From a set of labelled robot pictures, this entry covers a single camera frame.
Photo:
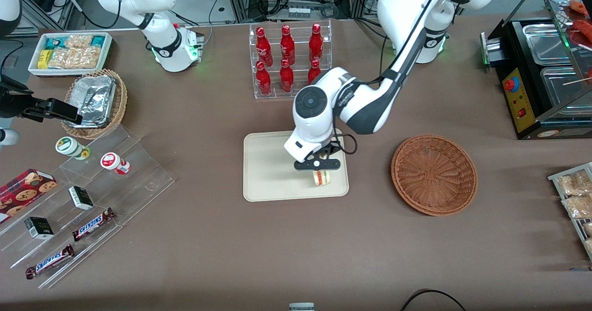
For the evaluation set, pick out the yellow control panel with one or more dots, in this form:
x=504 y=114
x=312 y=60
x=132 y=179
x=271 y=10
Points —
x=520 y=100

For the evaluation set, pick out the beige plastic tray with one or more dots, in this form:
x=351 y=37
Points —
x=268 y=172

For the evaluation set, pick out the small black box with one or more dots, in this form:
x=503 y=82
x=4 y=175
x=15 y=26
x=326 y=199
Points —
x=81 y=198
x=39 y=228

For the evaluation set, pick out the red fried food skewer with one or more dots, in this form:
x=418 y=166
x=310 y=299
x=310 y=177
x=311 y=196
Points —
x=580 y=7
x=583 y=31

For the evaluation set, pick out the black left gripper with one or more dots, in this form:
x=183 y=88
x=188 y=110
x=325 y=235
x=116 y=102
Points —
x=329 y=150

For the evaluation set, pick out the red emergency knob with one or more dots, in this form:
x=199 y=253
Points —
x=510 y=84

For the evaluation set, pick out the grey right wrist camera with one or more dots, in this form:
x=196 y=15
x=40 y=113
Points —
x=8 y=137

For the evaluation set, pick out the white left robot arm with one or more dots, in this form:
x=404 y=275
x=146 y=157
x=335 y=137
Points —
x=365 y=103

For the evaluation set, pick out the tray of packaged snacks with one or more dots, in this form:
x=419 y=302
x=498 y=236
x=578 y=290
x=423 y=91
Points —
x=555 y=178

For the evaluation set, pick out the steel warmer pan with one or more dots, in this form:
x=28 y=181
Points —
x=545 y=43
x=564 y=89

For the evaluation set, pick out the red lid yogurt cup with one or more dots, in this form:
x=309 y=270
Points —
x=110 y=160

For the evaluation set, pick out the large clear cracker bag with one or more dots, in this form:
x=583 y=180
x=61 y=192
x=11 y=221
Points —
x=76 y=57

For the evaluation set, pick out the green lid yogurt cup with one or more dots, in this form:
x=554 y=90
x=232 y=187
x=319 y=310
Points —
x=67 y=145

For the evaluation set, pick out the triangle sandwich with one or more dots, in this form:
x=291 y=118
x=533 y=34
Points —
x=323 y=178

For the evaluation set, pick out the white power strip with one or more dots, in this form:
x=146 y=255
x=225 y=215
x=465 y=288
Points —
x=299 y=12

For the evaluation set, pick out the red cookie box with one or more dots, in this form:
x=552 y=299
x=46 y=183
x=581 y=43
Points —
x=23 y=193

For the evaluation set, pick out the clear acrylic bottle rack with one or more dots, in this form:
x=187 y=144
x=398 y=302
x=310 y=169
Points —
x=275 y=94

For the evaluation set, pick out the brown wicker basket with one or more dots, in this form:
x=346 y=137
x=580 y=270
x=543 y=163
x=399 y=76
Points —
x=432 y=174

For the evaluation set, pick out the clear acrylic stepped shelf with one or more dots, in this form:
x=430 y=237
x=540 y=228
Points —
x=138 y=172

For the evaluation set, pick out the red cola bottle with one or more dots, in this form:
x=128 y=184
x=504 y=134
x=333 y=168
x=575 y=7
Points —
x=263 y=45
x=286 y=78
x=316 y=43
x=313 y=73
x=287 y=45
x=263 y=80

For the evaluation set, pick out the black food warmer case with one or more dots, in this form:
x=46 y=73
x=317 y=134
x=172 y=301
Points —
x=532 y=128

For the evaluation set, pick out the snickers chocolate bar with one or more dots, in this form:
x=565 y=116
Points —
x=92 y=224
x=50 y=261

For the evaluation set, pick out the yellow snack packet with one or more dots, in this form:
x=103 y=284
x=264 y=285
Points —
x=44 y=59

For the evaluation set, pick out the teal snack packet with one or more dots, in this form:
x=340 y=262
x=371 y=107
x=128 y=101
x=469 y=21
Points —
x=54 y=41
x=98 y=40

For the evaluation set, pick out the small clear cracker bag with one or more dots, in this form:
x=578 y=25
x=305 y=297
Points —
x=78 y=41

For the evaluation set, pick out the white plastic snack bin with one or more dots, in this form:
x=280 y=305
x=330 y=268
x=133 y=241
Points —
x=34 y=70

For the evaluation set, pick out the grey metal block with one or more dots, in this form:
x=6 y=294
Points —
x=301 y=307

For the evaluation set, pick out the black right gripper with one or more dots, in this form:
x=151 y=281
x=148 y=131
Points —
x=10 y=102

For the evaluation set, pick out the light wicker basket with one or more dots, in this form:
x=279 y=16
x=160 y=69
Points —
x=121 y=103

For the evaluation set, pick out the clear bag of snacks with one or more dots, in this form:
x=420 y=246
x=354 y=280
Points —
x=578 y=207
x=576 y=184

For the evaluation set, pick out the aluminium foil trays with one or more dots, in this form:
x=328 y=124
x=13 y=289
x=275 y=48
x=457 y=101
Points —
x=95 y=98

